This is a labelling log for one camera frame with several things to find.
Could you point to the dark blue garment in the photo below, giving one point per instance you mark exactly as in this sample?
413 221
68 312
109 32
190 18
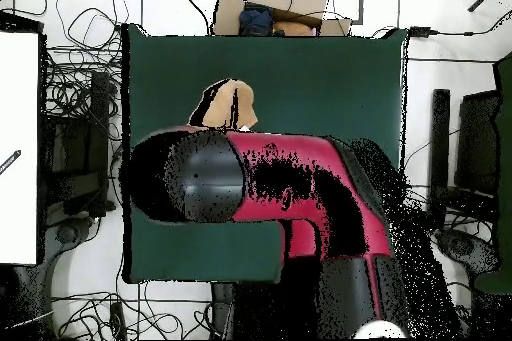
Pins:
256 21

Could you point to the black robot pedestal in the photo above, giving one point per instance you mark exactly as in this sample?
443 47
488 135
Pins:
224 309

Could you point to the orange terry towel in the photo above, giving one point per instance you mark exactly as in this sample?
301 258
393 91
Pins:
222 111

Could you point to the white panel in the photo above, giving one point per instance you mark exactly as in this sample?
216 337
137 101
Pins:
18 137

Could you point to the black metal stand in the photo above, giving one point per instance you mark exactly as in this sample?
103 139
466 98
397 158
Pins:
98 117

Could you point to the black slim power strip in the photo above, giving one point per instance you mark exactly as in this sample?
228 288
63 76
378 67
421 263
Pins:
118 321

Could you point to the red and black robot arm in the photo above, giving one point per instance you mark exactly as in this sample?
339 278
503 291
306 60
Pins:
288 157

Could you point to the green cloth on side table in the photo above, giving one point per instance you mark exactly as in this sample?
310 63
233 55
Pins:
504 157

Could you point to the black power adapter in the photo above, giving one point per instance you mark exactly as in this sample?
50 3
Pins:
419 32

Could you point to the dark green table cloth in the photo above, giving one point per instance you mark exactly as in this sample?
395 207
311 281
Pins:
300 85

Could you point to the black marker pen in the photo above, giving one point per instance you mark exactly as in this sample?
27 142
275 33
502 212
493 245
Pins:
10 162

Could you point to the grey chair base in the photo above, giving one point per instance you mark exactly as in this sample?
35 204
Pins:
464 247
67 233

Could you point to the black metal frame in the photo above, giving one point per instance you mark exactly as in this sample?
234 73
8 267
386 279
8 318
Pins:
440 137

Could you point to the orange garment in box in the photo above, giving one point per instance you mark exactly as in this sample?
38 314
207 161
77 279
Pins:
294 29

